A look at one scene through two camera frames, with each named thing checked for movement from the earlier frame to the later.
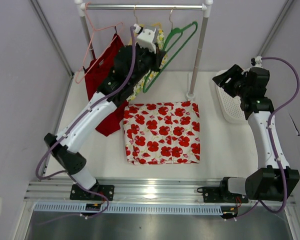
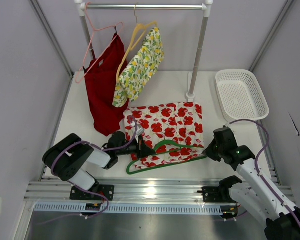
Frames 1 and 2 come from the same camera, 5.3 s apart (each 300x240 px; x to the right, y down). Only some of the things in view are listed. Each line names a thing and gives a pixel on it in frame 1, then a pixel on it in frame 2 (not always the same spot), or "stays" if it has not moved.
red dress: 96,72 stays
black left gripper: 157,58 → 144,148
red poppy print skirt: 162,133 stays
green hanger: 174,35 → 156,148
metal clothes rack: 83,5 stays
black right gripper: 232,73 → 209,152
